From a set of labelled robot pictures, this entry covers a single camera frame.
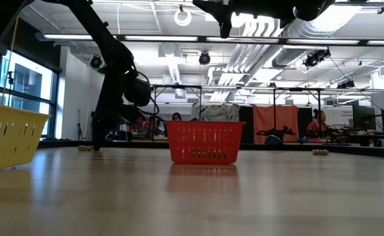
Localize black round ceiling camera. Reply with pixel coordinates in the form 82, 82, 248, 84
198, 51, 212, 66
90, 55, 103, 69

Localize black ceiling camera rig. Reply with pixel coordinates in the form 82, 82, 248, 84
303, 49, 332, 69
336, 79, 356, 89

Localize black aluminium table frame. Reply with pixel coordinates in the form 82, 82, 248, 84
37, 139, 384, 161

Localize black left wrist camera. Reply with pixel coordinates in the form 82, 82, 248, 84
123, 77, 153, 108

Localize white ceiling pipes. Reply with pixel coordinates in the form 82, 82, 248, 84
208, 12, 286, 102

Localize patterned cloth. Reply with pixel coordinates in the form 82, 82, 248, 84
191, 104, 241, 123

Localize orange curtain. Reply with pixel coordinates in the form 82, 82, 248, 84
252, 104, 299, 144

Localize black framed window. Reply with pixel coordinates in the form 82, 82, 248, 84
0, 49, 60, 140

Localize yellow plastic basket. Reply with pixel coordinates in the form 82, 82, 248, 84
0, 100, 51, 174

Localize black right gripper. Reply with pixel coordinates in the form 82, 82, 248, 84
193, 0, 294, 39

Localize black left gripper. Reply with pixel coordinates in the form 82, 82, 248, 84
92, 98, 137, 151

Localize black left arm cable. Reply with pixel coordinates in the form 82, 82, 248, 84
134, 69, 162, 116

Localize red plastic basket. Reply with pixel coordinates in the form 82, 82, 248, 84
164, 120, 246, 165

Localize black metal stand frame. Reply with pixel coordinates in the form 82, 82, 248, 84
273, 87, 323, 138
151, 84, 203, 142

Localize silver ventilation duct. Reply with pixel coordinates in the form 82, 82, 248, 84
272, 12, 363, 68

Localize black overhead light bar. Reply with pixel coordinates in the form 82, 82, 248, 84
35, 31, 384, 47

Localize white ring light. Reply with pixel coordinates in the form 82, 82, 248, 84
174, 9, 193, 28

